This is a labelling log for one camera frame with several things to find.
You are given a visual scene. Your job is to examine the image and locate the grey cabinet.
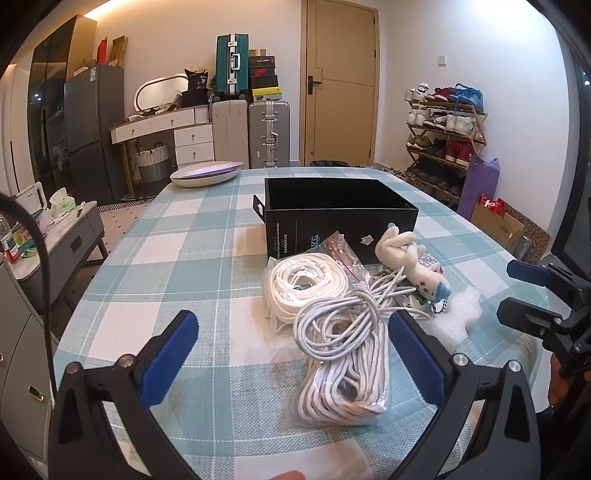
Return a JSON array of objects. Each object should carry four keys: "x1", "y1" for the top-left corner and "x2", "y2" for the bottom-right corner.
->
[{"x1": 0, "y1": 258, "x2": 61, "y2": 462}]

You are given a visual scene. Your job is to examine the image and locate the patterned flat cardboard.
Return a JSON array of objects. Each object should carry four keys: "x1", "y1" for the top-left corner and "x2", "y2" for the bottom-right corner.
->
[{"x1": 508, "y1": 208, "x2": 552, "y2": 264}]

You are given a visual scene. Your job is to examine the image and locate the purple fabric bag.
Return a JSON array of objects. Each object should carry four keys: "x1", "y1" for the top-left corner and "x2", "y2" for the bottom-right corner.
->
[{"x1": 457, "y1": 154, "x2": 500, "y2": 221}]

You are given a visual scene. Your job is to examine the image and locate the black cardboard box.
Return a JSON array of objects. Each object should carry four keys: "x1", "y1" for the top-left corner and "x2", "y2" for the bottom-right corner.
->
[{"x1": 252, "y1": 176, "x2": 419, "y2": 266}]

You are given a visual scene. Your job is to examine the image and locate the grey refrigerator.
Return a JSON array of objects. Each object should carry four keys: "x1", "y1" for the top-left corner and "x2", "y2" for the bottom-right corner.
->
[{"x1": 64, "y1": 64, "x2": 126, "y2": 201}]

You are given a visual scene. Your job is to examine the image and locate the cardboard box with packets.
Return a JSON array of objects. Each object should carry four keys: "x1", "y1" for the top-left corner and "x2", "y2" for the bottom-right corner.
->
[{"x1": 471, "y1": 194, "x2": 527, "y2": 252}]

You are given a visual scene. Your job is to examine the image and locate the white oval dish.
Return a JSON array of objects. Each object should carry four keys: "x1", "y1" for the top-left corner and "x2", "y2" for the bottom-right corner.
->
[{"x1": 170, "y1": 161, "x2": 244, "y2": 188}]

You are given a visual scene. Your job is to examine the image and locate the black cable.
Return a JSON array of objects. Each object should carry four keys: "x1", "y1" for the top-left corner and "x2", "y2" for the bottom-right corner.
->
[{"x1": 0, "y1": 193, "x2": 58, "y2": 370}]

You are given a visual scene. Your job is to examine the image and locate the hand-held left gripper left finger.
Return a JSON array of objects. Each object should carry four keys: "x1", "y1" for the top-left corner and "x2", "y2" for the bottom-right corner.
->
[{"x1": 48, "y1": 310, "x2": 200, "y2": 480}]

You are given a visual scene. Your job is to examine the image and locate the teal suitcase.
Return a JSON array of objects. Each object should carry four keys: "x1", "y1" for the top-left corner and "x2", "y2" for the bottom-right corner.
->
[{"x1": 215, "y1": 33, "x2": 250, "y2": 100}]

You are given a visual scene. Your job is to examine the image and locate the woven laundry basket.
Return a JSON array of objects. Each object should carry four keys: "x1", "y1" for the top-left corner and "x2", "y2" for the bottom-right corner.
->
[{"x1": 134, "y1": 143, "x2": 172, "y2": 185}]

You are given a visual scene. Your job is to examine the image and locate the green tissue pack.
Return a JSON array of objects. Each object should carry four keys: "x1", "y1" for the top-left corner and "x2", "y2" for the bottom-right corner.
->
[{"x1": 48, "y1": 188, "x2": 77, "y2": 217}]

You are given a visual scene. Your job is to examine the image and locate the striped rope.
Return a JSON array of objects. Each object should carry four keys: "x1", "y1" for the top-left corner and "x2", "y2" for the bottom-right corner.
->
[{"x1": 284, "y1": 323, "x2": 398, "y2": 428}]

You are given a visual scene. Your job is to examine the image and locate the dark glass cabinet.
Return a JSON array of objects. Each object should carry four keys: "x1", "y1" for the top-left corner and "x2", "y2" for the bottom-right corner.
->
[{"x1": 28, "y1": 15, "x2": 98, "y2": 190}]

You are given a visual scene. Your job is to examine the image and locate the red snack packets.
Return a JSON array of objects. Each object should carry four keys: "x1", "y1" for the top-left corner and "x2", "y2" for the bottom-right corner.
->
[{"x1": 478, "y1": 194, "x2": 509, "y2": 217}]

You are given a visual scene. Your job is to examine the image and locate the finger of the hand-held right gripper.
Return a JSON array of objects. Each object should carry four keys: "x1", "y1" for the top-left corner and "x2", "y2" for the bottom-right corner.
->
[
  {"x1": 496, "y1": 298, "x2": 564, "y2": 337},
  {"x1": 506, "y1": 259, "x2": 561, "y2": 291}
]

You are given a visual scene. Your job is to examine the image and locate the purple oval plate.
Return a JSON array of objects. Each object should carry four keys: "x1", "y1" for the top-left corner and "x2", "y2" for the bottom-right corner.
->
[{"x1": 173, "y1": 161, "x2": 241, "y2": 178}]

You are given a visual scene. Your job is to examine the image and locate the open cardboard box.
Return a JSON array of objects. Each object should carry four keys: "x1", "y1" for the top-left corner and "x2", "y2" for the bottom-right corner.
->
[{"x1": 111, "y1": 36, "x2": 129, "y2": 68}]

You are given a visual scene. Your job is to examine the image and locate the grey side table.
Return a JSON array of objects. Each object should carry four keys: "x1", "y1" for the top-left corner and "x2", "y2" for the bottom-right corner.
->
[{"x1": 9, "y1": 200, "x2": 112, "y2": 305}]

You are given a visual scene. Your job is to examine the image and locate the black paper bag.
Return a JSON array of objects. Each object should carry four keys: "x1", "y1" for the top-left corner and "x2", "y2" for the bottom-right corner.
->
[{"x1": 184, "y1": 68, "x2": 211, "y2": 106}]

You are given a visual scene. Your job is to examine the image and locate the large black shoe box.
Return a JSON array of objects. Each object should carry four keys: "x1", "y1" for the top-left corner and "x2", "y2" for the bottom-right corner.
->
[{"x1": 250, "y1": 75, "x2": 283, "y2": 101}]

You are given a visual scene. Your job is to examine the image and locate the white oval mirror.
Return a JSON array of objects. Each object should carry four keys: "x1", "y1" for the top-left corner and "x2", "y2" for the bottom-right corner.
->
[{"x1": 134, "y1": 74, "x2": 189, "y2": 116}]

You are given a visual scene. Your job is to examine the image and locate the rows of shoes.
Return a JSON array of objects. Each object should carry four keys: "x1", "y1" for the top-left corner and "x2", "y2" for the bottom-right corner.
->
[{"x1": 405, "y1": 83, "x2": 485, "y2": 195}]

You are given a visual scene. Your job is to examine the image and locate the silver suitcase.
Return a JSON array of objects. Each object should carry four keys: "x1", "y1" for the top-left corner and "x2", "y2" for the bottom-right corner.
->
[{"x1": 248, "y1": 100, "x2": 291, "y2": 169}]

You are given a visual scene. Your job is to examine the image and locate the white vanity desk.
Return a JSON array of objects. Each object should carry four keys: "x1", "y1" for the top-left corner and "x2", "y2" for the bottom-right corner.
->
[{"x1": 110, "y1": 105, "x2": 215, "y2": 199}]

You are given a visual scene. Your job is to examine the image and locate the beige suitcase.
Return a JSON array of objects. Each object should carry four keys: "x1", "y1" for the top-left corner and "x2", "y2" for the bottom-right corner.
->
[{"x1": 211, "y1": 98, "x2": 252, "y2": 171}]

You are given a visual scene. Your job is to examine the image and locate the white foam wrap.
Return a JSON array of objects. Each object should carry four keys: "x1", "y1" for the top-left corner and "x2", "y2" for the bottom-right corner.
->
[{"x1": 425, "y1": 284, "x2": 492, "y2": 347}]

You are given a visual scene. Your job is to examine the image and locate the bottles and snack packs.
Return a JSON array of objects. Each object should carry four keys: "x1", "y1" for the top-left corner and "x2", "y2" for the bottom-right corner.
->
[{"x1": 0, "y1": 217, "x2": 42, "y2": 264}]

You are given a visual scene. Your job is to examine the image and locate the wooden shoe rack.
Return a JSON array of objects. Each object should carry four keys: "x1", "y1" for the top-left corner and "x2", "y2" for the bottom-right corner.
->
[{"x1": 404, "y1": 83, "x2": 488, "y2": 208}]

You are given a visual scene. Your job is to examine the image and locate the white rope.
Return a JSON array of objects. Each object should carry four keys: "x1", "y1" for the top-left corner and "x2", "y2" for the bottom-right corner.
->
[{"x1": 264, "y1": 232, "x2": 370, "y2": 330}]

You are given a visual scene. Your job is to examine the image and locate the white cable bundle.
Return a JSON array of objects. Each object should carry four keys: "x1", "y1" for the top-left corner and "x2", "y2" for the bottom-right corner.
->
[{"x1": 294, "y1": 272, "x2": 432, "y2": 358}]

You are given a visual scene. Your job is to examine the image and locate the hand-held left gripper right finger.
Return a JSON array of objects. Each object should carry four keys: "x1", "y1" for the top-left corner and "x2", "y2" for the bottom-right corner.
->
[{"x1": 388, "y1": 309, "x2": 542, "y2": 480}]

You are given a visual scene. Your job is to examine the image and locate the white plush toy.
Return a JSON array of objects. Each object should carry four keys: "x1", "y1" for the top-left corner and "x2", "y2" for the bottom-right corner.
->
[{"x1": 375, "y1": 222, "x2": 451, "y2": 315}]

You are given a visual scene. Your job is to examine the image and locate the tan wooden door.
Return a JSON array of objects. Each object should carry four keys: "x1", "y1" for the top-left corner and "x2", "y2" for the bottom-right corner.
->
[{"x1": 302, "y1": 0, "x2": 380, "y2": 168}]

